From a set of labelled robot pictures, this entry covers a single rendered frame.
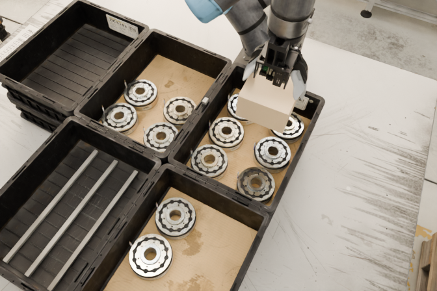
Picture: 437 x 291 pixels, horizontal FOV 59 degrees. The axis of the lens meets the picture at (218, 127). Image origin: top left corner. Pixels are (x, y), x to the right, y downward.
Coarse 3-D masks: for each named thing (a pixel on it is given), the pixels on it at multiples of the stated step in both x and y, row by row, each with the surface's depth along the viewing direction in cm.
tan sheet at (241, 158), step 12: (252, 132) 116; (264, 132) 116; (204, 144) 113; (252, 144) 114; (288, 144) 114; (228, 156) 111; (240, 156) 111; (252, 156) 111; (228, 168) 109; (240, 168) 109; (228, 180) 107; (276, 180) 107
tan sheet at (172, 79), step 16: (160, 64) 130; (176, 64) 130; (160, 80) 126; (176, 80) 126; (192, 80) 126; (208, 80) 127; (160, 96) 122; (176, 96) 122; (192, 96) 123; (144, 112) 118; (160, 112) 119; (144, 128) 115
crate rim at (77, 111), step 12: (144, 36) 122; (168, 36) 123; (132, 48) 119; (192, 48) 121; (120, 60) 116; (228, 60) 118; (216, 84) 113; (204, 96) 110; (84, 120) 104; (192, 120) 105; (108, 132) 102; (180, 132) 104; (132, 144) 100; (156, 156) 99
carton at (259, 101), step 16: (256, 80) 89; (272, 80) 89; (240, 96) 86; (256, 96) 86; (272, 96) 87; (288, 96) 87; (240, 112) 91; (256, 112) 88; (272, 112) 86; (288, 112) 84; (272, 128) 90
